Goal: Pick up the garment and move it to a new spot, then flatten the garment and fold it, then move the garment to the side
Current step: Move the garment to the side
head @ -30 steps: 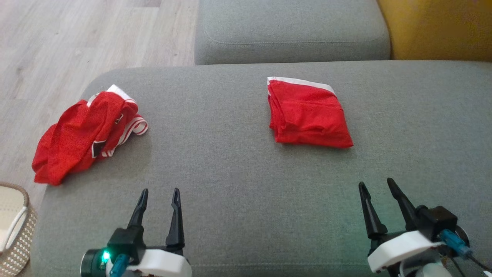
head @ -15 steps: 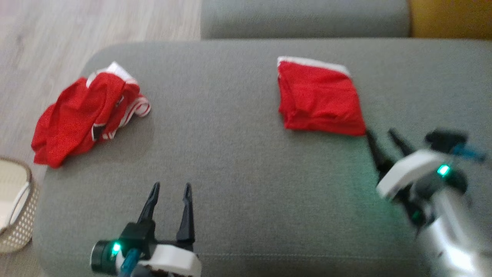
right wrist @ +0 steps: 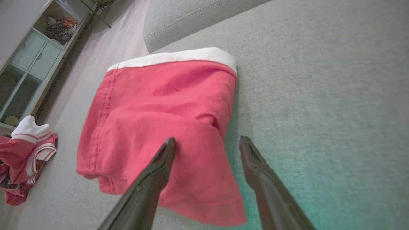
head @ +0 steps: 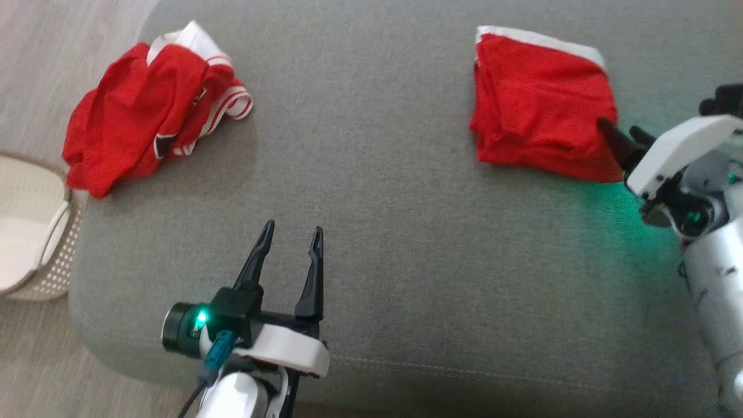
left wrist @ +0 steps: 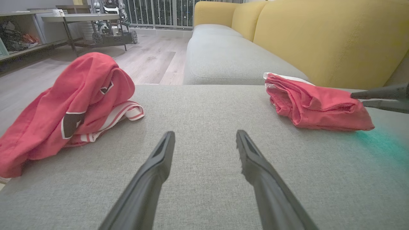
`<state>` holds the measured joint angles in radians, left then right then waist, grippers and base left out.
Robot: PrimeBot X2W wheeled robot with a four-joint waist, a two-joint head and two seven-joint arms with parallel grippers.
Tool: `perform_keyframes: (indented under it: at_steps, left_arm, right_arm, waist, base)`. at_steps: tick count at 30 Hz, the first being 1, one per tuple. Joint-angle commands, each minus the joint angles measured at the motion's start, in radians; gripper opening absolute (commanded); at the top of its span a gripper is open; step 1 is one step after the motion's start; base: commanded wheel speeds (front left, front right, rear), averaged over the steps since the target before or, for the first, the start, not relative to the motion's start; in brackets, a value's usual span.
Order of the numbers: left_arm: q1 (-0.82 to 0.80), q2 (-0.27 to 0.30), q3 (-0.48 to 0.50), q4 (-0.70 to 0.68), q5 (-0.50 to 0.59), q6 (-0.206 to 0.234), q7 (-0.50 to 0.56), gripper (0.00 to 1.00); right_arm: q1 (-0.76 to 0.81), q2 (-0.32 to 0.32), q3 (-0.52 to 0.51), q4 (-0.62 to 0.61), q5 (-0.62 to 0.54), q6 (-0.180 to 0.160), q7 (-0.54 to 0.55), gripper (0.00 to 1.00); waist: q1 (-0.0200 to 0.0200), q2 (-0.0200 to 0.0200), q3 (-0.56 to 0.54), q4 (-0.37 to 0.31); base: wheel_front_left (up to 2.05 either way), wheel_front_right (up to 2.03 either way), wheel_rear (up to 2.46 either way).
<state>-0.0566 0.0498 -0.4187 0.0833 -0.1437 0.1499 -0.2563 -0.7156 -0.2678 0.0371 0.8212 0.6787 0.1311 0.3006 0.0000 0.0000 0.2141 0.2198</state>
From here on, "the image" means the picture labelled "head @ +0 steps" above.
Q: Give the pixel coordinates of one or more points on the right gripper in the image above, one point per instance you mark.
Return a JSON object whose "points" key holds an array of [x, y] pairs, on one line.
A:
{"points": [[679, 151]]}

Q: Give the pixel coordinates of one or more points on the red shorts with white band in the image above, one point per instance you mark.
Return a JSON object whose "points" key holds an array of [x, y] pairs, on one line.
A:
{"points": [[540, 98]]}

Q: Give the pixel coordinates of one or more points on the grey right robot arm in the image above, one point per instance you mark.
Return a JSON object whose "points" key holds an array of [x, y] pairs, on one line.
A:
{"points": [[720, 302]]}

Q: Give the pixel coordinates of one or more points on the grey sofa seat cushion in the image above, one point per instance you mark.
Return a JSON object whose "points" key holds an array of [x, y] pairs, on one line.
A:
{"points": [[377, 145]]}

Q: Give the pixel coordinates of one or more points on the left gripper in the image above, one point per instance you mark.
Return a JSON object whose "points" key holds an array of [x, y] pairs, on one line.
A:
{"points": [[238, 313]]}

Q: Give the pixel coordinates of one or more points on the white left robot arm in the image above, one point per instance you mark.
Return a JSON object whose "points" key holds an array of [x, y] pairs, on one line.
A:
{"points": [[238, 397]]}

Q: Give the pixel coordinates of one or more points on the white perforated laundry basket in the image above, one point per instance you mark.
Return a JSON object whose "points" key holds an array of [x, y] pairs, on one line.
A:
{"points": [[29, 232]]}

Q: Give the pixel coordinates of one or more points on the red jersey with striped trim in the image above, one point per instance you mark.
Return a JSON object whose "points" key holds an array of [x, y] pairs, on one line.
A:
{"points": [[127, 110]]}

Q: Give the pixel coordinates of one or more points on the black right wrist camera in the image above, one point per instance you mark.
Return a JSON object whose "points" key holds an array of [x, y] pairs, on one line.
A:
{"points": [[722, 100]]}

